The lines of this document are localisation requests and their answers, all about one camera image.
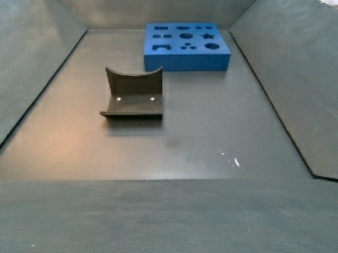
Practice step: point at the blue shape sorter block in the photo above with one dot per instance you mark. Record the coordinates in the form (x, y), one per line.
(184, 47)

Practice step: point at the black L-shaped holder bracket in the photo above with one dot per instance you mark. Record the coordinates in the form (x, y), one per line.
(136, 94)

